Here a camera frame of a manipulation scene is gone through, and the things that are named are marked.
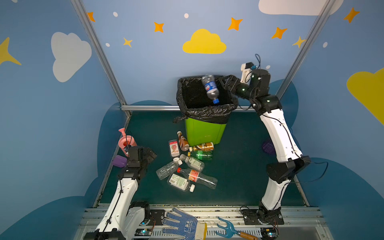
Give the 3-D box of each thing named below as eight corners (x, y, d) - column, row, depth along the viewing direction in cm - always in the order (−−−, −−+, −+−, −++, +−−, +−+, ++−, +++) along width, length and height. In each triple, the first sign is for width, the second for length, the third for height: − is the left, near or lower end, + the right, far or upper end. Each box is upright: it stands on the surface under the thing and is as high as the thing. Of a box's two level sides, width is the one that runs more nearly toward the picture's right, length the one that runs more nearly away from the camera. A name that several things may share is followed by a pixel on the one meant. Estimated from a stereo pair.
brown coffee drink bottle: (181, 152, 97) (181, 150, 95) (175, 134, 107) (175, 131, 104) (190, 150, 99) (190, 147, 96) (183, 132, 108) (183, 129, 106)
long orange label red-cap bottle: (176, 174, 90) (176, 171, 86) (180, 166, 93) (180, 163, 89) (214, 191, 84) (215, 188, 80) (217, 182, 87) (218, 179, 84)
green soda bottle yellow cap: (187, 160, 94) (187, 158, 92) (187, 152, 98) (187, 150, 96) (212, 160, 94) (213, 158, 92) (211, 152, 98) (212, 150, 96)
